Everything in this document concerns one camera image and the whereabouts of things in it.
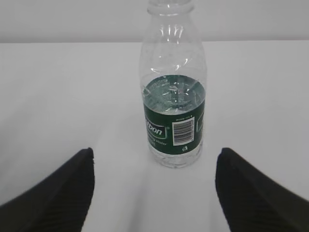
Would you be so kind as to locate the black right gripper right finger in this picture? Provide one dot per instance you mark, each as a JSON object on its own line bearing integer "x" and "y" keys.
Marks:
{"x": 253, "y": 202}

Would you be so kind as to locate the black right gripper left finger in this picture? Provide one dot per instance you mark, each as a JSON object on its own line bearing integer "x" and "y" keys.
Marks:
{"x": 59, "y": 203}

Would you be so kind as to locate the clear green-label water bottle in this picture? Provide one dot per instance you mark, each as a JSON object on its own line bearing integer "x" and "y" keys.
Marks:
{"x": 173, "y": 74}

